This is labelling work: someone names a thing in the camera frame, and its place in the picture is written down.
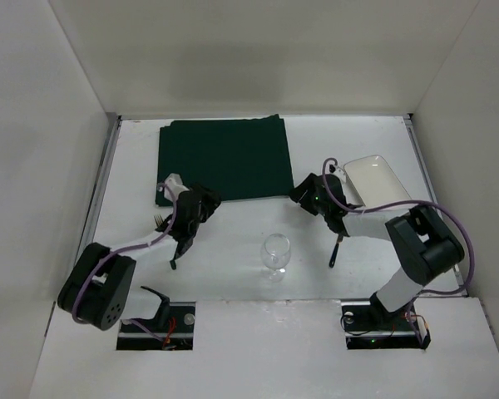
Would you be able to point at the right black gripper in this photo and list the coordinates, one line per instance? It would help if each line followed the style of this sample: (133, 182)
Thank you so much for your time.
(334, 222)

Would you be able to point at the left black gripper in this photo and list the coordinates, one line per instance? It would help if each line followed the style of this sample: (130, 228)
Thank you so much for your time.
(185, 233)

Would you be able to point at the white rectangular plate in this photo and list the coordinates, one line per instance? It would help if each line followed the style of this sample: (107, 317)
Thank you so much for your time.
(374, 181)

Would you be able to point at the dark green cloth placemat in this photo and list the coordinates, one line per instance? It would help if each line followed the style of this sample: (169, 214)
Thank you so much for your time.
(243, 159)

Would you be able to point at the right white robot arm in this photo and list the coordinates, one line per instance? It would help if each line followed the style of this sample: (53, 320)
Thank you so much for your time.
(423, 243)

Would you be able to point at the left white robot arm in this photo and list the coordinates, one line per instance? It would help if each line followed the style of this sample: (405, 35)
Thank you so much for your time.
(99, 285)

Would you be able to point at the clear wine glass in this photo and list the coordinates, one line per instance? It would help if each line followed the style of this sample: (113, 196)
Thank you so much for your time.
(275, 255)

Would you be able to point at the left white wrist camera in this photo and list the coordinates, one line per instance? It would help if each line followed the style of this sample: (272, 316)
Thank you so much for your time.
(174, 183)

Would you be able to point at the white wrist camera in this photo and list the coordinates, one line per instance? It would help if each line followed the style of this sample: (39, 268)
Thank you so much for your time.
(174, 183)
(341, 174)

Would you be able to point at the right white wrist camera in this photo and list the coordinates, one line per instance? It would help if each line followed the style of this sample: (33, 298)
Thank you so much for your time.
(341, 174)

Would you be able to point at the gold fork black handle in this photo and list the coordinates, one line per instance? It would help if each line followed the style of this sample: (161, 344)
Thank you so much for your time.
(160, 222)

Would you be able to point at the gold knife black handle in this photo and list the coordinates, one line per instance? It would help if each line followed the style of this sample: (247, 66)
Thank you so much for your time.
(334, 253)

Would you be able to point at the left aluminium table rail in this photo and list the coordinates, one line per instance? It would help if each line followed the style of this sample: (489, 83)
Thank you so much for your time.
(99, 186)

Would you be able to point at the aluminium table rail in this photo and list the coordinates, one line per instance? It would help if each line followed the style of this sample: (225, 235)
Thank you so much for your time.
(99, 186)
(464, 239)

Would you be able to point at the right aluminium table rail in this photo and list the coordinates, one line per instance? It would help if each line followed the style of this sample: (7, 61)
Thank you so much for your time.
(464, 239)

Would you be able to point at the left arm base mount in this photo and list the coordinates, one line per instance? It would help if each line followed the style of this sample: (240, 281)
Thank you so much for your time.
(171, 332)

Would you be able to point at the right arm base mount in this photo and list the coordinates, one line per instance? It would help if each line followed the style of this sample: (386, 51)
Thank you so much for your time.
(405, 330)

